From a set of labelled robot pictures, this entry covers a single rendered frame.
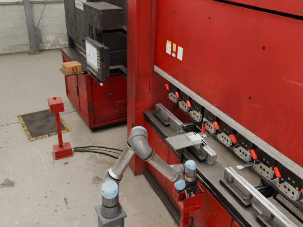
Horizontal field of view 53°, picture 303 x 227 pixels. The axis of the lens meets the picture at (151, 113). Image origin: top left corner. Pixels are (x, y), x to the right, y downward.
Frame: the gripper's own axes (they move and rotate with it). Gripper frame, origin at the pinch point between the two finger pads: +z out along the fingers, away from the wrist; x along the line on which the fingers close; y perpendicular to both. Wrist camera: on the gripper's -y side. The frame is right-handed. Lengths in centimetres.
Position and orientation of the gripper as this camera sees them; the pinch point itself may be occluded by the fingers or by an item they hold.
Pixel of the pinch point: (187, 199)
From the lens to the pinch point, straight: 243.8
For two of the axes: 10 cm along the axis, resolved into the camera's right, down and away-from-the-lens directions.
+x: -3.5, -4.4, 8.3
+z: 0.5, 8.7, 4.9
